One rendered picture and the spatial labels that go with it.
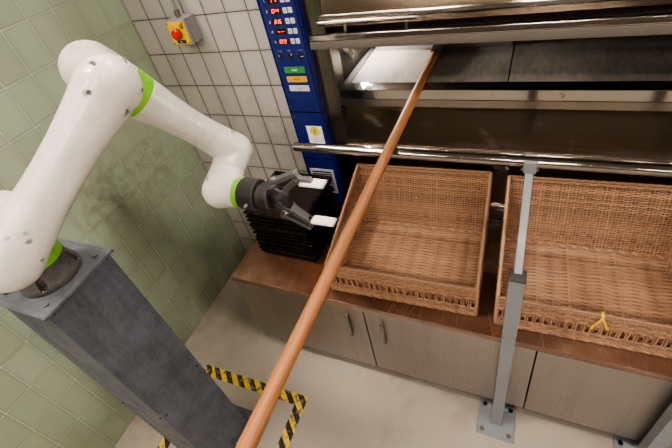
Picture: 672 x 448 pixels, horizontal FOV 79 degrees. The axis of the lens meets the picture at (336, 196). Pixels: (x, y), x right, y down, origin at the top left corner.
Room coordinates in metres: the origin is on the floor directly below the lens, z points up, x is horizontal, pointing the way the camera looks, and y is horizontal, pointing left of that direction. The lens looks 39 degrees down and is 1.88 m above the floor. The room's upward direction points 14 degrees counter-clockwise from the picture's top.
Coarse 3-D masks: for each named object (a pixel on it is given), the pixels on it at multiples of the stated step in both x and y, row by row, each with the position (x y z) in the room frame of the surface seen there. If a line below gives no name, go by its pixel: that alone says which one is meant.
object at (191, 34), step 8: (184, 16) 1.74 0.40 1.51; (192, 16) 1.75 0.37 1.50; (168, 24) 1.74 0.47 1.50; (176, 24) 1.72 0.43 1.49; (184, 24) 1.70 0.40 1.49; (192, 24) 1.73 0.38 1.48; (184, 32) 1.71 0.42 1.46; (192, 32) 1.72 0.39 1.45; (200, 32) 1.76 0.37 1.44; (176, 40) 1.74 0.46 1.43; (184, 40) 1.72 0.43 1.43; (192, 40) 1.71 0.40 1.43
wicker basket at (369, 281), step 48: (384, 192) 1.34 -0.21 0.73; (480, 192) 1.15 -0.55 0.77; (336, 240) 1.12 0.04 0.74; (384, 240) 1.20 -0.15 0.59; (432, 240) 1.13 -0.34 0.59; (480, 240) 0.92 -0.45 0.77; (336, 288) 1.01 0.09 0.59; (384, 288) 0.91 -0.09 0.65; (432, 288) 0.83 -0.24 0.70; (480, 288) 0.76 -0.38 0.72
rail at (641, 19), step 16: (624, 16) 0.92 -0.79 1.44; (640, 16) 0.90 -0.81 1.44; (656, 16) 0.88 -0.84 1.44; (352, 32) 1.29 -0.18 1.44; (368, 32) 1.25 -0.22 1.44; (384, 32) 1.23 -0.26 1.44; (400, 32) 1.20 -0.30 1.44; (416, 32) 1.17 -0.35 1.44; (432, 32) 1.15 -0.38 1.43; (448, 32) 1.13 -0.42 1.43; (464, 32) 1.10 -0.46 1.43; (480, 32) 1.08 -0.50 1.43
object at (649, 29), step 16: (608, 16) 1.07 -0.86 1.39; (336, 32) 1.51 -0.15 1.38; (496, 32) 1.06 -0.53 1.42; (512, 32) 1.04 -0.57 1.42; (528, 32) 1.02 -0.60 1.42; (544, 32) 1.00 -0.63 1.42; (560, 32) 0.98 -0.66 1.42; (576, 32) 0.96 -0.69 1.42; (592, 32) 0.94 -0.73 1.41; (608, 32) 0.92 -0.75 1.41; (624, 32) 0.90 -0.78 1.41; (640, 32) 0.89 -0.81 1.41; (656, 32) 0.87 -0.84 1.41; (320, 48) 1.33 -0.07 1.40; (336, 48) 1.30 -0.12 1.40
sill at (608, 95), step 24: (360, 96) 1.43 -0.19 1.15; (384, 96) 1.38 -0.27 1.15; (408, 96) 1.34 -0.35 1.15; (432, 96) 1.29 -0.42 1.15; (456, 96) 1.25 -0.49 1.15; (480, 96) 1.21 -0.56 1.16; (504, 96) 1.17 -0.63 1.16; (528, 96) 1.13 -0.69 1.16; (552, 96) 1.09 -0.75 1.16; (576, 96) 1.06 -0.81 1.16; (600, 96) 1.03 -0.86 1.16; (624, 96) 1.00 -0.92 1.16; (648, 96) 0.96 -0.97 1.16
